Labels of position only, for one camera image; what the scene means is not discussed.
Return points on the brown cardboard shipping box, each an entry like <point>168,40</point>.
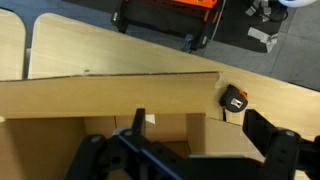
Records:
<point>100,95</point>

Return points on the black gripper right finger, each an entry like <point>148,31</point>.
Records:
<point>260,130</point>

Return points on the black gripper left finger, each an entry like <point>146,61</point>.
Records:
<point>138,120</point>

